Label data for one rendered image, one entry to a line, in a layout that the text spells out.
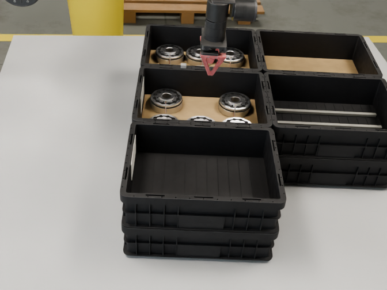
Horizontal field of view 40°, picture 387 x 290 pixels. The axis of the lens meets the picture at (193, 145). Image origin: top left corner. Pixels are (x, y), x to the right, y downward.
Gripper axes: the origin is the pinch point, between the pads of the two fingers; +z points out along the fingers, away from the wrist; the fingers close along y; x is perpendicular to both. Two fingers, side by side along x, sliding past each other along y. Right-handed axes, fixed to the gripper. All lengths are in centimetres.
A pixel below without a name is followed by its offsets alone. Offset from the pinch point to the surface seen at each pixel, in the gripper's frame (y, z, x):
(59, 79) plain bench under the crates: 47, 39, 53
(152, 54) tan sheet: 47, 25, 18
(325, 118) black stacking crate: 11.3, 22.7, -39.9
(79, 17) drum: 173, 76, 69
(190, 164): -14.4, 23.8, 3.5
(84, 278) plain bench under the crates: -45, 37, 29
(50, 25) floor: 227, 111, 101
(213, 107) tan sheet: 13.9, 23.6, -3.7
